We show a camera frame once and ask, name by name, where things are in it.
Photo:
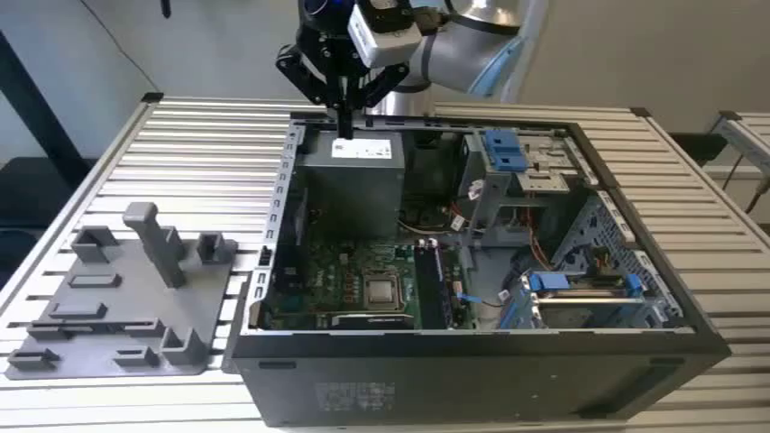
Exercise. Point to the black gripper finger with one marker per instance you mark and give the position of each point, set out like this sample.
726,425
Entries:
300,76
384,83

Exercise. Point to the RAM memory stick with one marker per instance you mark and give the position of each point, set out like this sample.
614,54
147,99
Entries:
89,324
443,293

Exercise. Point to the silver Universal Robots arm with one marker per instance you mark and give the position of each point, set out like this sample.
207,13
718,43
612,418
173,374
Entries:
456,54

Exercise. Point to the black table corner cap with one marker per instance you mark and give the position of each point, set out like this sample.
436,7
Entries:
641,112
151,96

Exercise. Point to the grey power supply unit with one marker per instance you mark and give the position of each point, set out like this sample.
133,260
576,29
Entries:
348,198

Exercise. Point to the small black hanging object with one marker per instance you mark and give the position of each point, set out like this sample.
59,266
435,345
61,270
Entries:
165,8

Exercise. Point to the grey metal drive cage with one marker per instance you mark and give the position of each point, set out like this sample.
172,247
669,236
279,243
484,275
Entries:
540,180

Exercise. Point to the black CPU socket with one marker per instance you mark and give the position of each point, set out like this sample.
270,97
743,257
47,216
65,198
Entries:
380,272

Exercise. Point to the green motherboard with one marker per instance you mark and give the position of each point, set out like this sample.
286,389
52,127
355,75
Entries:
324,279

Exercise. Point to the silver CPU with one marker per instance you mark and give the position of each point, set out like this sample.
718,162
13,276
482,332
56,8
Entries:
382,292

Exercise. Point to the hard disk in blue carrier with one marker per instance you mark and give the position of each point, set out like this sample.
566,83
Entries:
550,282

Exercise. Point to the black graphics card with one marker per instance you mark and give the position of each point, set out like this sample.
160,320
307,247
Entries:
372,320

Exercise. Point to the black box beside table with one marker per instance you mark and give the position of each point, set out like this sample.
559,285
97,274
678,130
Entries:
698,146

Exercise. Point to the grey plastic parts rack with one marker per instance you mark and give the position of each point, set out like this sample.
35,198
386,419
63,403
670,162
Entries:
137,315

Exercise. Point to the neighbouring metal slat table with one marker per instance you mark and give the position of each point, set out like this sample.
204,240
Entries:
746,135

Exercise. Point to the black open PC case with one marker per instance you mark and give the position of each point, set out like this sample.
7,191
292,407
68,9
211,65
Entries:
480,383

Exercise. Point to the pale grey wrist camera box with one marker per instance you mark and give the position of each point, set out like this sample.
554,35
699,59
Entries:
384,40

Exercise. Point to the black slanted frame bar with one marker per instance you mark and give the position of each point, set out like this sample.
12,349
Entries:
36,104

